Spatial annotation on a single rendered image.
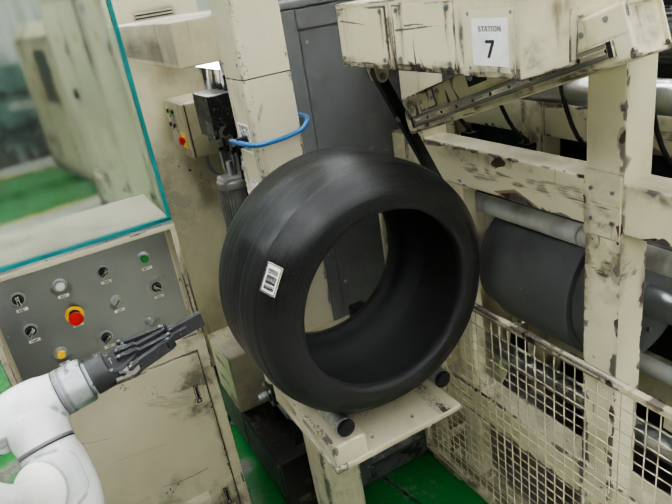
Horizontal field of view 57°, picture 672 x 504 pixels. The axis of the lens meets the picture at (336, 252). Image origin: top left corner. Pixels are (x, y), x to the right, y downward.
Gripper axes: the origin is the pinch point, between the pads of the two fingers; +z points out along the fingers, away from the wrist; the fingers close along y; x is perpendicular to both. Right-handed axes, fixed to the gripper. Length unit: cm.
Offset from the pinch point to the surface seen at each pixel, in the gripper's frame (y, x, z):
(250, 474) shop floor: 89, 127, 4
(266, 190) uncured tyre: 7.1, -16.3, 28.0
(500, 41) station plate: -31, -37, 64
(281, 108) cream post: 27, -26, 45
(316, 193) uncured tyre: -8.2, -17.1, 32.8
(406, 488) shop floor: 43, 134, 52
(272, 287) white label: -11.6, -5.0, 16.7
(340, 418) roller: -8.8, 35.7, 21.2
